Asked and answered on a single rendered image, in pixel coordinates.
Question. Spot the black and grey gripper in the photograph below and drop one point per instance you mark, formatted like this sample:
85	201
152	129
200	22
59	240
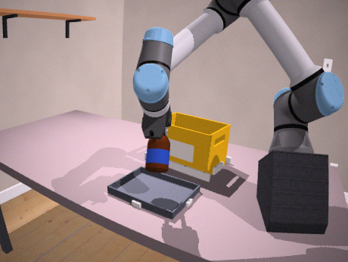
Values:
155	124

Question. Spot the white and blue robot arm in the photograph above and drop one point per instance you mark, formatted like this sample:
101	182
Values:
318	95

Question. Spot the brown bottle with blue label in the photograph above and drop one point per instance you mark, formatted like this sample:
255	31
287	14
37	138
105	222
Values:
157	157

